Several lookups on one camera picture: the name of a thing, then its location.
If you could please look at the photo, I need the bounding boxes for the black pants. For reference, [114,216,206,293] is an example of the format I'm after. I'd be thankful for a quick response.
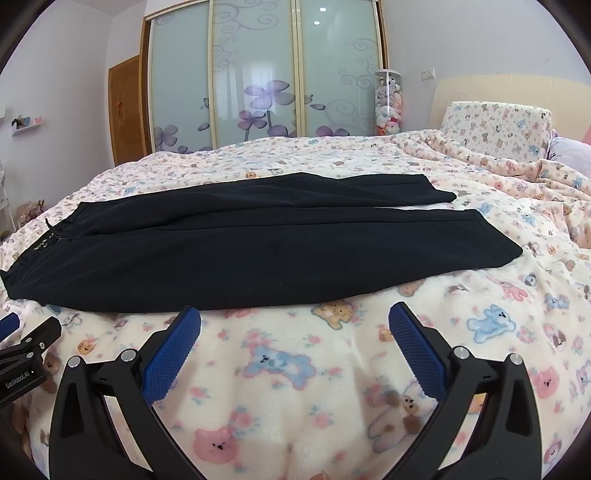
[0,172,524,312]

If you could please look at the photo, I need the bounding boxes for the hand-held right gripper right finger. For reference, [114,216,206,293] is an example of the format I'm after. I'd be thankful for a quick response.
[388,301,543,480]

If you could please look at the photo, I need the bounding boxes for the beige bed headboard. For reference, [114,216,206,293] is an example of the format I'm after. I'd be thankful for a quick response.
[429,74,591,136]

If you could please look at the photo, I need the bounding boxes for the white rack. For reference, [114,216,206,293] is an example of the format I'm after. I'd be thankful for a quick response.
[0,159,14,241]

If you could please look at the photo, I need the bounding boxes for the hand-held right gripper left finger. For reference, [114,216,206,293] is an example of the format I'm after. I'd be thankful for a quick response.
[48,305,202,480]

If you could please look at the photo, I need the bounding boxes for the pile of plush toys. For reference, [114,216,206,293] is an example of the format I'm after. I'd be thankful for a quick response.
[14,200,47,230]

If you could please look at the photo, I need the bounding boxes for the bear printed pillow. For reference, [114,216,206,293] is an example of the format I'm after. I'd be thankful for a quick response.
[438,100,553,162]

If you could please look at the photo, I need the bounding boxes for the small white wall shelf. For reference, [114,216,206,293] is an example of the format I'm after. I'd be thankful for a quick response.
[10,114,44,136]

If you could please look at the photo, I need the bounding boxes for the brown wooden door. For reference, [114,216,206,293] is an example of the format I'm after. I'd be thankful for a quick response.
[107,54,151,167]

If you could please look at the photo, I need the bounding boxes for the clear cylinder of plush toys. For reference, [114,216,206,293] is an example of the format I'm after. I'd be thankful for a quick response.
[373,68,405,137]

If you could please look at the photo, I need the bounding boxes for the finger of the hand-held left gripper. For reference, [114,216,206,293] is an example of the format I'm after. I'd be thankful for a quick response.
[0,316,63,365]
[0,313,22,344]

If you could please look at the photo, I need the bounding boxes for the frosted glass sliding wardrobe door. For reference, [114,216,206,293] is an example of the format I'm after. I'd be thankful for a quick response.
[142,0,389,155]

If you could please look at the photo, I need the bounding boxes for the light purple pillow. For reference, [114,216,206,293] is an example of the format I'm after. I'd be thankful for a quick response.
[547,129,591,161]

